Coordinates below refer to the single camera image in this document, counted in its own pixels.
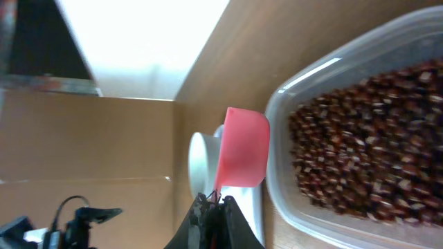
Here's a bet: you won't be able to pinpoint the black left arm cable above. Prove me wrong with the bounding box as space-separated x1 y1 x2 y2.
50 195 91 232

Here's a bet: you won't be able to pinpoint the clear plastic bean container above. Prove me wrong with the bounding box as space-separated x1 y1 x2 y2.
266 6 442 248

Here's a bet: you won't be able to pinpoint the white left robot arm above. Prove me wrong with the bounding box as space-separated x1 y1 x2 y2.
1 207 123 249

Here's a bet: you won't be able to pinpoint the white digital kitchen scale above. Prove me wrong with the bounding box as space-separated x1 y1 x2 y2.
208 124 266 247

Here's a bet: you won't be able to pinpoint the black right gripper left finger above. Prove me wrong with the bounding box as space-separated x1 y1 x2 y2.
165 193 215 249

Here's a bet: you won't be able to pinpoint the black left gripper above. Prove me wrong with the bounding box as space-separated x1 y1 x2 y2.
64 207 123 249

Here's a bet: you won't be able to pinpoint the red beans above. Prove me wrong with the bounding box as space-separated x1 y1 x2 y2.
288 59 442 227

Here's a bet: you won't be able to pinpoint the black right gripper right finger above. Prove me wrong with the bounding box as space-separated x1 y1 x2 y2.
216 196 264 249

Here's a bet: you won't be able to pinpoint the pink measuring scoop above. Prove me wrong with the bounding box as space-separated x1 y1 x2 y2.
213 107 271 196

